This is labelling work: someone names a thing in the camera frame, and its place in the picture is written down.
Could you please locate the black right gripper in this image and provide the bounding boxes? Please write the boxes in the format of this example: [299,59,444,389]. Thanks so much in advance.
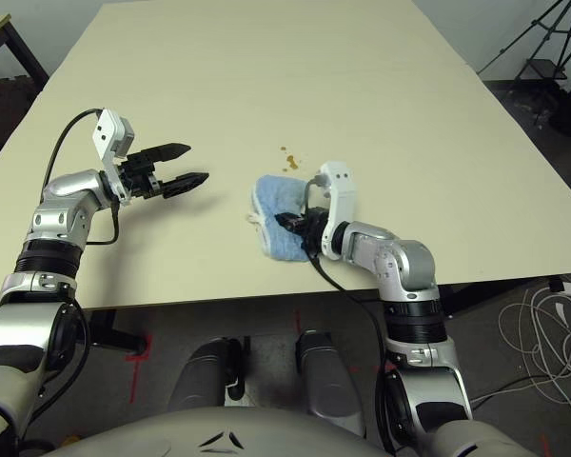
[275,207,328,261]

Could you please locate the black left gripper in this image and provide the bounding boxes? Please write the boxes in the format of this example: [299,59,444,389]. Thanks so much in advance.
[117,142,210,201]

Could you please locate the blue fluffy rag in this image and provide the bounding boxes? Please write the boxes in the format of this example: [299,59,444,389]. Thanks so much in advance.
[245,174,315,264]

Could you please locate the grey right robot leg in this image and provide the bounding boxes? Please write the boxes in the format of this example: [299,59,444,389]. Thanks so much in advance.
[297,328,365,437]

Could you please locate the grey robot leg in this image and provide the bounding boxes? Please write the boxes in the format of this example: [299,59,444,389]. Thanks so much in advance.
[168,336,244,415]
[297,328,365,437]

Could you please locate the grey left robot leg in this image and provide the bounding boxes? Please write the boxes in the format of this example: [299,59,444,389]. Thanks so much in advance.
[168,336,244,415]

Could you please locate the dark foam puzzle mat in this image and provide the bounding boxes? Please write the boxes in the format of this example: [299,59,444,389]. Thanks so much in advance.
[0,75,35,158]

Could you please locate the grey robot torso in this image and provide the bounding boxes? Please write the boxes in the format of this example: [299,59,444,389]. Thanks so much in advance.
[47,407,463,457]

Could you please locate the black folding stool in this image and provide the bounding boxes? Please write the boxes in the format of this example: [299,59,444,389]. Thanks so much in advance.
[513,57,571,85]

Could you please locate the black tripod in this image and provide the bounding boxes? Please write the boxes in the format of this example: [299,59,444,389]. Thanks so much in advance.
[478,0,571,82]

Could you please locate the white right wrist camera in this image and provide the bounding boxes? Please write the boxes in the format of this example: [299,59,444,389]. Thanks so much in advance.
[307,160,359,262]

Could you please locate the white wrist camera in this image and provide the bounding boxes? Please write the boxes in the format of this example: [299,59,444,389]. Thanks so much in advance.
[307,160,359,262]
[90,108,137,207]

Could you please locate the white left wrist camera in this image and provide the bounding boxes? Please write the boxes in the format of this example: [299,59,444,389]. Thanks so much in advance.
[90,108,137,207]

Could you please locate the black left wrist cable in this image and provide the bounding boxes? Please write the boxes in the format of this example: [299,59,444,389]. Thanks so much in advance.
[42,108,121,247]

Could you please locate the white coiled cable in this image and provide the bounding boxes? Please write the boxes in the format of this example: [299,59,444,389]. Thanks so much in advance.
[497,284,571,423]

